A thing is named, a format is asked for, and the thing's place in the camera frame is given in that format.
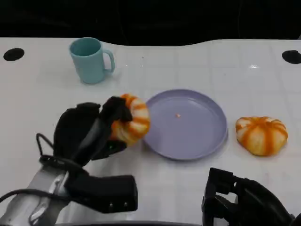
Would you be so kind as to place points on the orange white toy bread roll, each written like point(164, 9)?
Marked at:
point(261, 136)
point(138, 122)

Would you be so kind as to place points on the pale green mug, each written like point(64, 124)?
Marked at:
point(88, 67)

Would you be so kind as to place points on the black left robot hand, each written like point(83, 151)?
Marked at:
point(77, 127)

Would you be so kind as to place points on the lilac plate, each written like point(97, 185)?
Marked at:
point(185, 136)

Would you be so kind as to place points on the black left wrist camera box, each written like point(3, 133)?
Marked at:
point(105, 193)

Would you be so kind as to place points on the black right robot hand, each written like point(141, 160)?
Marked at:
point(254, 207)

